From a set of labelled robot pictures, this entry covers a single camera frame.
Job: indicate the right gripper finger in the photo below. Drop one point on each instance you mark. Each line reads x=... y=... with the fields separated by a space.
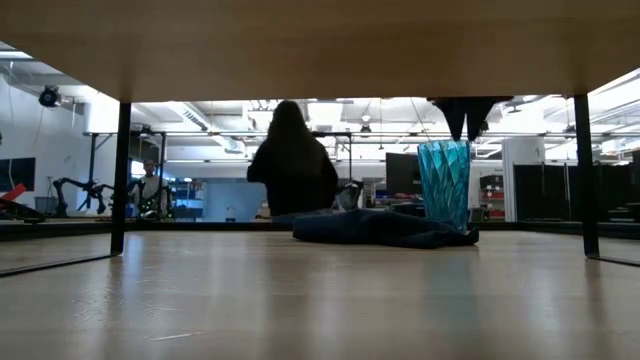
x=480 y=112
x=455 y=115

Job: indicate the black background robot arm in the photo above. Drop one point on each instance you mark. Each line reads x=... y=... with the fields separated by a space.
x=85 y=189

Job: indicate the shelf with red bins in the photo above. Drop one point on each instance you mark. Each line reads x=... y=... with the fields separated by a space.
x=492 y=195

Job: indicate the black metal shelf leg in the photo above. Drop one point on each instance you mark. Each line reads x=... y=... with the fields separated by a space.
x=121 y=175
x=586 y=175

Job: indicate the wooden shelf board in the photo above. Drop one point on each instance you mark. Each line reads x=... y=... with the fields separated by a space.
x=320 y=50

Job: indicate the white column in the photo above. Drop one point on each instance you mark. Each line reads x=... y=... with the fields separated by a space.
x=522 y=150

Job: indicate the teal faceted plastic cup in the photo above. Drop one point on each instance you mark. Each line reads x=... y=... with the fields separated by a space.
x=444 y=185

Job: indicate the black monitor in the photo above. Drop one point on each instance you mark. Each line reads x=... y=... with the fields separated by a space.
x=402 y=172

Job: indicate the dark blue cloth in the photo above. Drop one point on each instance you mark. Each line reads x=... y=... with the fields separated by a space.
x=375 y=230

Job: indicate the person with long hair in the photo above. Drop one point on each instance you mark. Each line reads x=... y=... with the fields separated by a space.
x=292 y=165

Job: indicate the person standing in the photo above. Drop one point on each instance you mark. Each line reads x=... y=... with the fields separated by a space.
x=149 y=182

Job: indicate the red object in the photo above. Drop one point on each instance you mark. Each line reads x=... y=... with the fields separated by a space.
x=12 y=192

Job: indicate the black partition wall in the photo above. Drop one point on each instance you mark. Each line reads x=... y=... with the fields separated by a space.
x=550 y=190

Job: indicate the black metal frame stand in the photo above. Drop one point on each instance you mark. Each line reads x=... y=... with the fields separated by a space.
x=345 y=150

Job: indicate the black ceiling camera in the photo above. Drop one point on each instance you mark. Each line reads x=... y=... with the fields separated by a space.
x=49 y=96

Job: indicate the black wall panel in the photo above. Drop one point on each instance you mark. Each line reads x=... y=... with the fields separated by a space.
x=17 y=175

